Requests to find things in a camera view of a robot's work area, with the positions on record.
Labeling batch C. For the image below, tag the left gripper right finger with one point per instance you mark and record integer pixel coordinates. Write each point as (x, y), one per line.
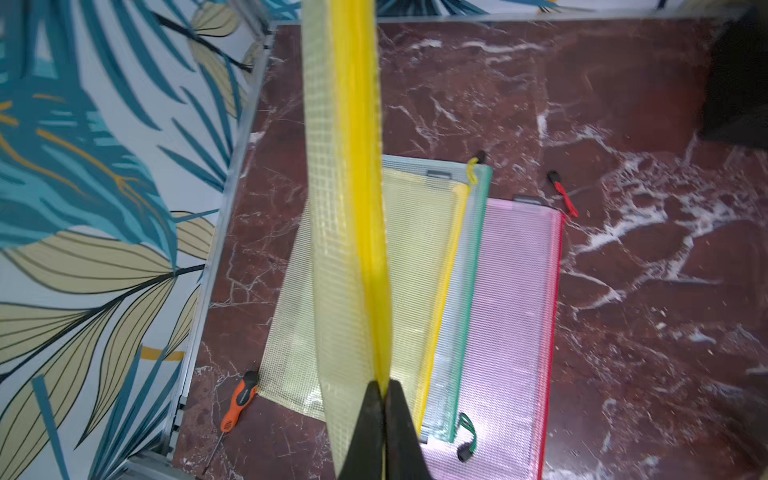
(404, 458)

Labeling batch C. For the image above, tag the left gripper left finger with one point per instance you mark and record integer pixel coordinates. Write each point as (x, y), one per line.
(365, 456)

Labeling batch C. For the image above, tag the pink red-zip mesh bag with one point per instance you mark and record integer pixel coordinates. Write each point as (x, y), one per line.
(505, 377)

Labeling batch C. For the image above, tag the yellow mesh document bag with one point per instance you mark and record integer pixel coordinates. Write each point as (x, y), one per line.
(351, 282)

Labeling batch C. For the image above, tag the green-zip clear mesh bag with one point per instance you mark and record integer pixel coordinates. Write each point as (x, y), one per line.
(439, 421)

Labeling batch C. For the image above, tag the yellow-green mesh document bag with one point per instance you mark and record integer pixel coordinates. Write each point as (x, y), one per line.
(425, 216)

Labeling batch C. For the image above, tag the yellow black toolbox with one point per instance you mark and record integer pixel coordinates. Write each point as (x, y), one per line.
(735, 105)

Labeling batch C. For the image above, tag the orange handled screwdriver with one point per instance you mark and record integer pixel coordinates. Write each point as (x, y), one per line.
(242, 396)

